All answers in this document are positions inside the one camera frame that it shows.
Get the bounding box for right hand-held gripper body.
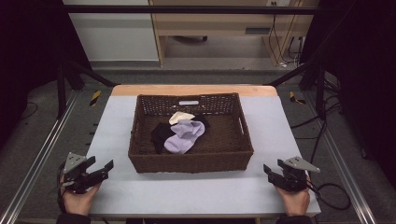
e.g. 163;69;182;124
275;156;321;193

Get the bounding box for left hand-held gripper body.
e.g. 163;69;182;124
61;151;101;194

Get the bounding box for person's right hand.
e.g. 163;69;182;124
275;181;312;217

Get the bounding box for person's left hand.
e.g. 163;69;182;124
61;180;103;217

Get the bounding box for brown woven basket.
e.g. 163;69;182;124
127;91;255;175

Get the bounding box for yellow black tape piece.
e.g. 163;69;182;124
89;90;103;107
289;90;307;105

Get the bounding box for black sock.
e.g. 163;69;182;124
150;121;177;155
191;114;211;130

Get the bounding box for grey table mat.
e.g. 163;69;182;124
88;94;322;217

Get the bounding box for light purple sock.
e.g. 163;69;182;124
163;119;206;155

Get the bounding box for cream sock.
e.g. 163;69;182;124
168;111;196;126

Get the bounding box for black curtain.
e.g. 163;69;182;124
299;0;396;183
0;0;92;148

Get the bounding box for white cabinet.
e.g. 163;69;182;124
62;0;161;63

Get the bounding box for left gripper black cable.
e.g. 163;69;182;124
55;161;67;213

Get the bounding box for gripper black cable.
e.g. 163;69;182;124
307;180;352;212
55;161;67;213

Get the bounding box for aluminium rail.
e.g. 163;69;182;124
302;91;378;224
0;89;81;224

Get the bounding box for black floor cables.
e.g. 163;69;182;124
290;78;344;164

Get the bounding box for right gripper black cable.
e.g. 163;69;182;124
307;180;352;212

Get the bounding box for black frame strut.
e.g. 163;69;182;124
263;58;329;121
56;58;119;119

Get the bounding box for desk cables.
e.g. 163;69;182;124
268;1;305;68

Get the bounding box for black horizontal frame bar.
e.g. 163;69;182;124
61;4;323;16

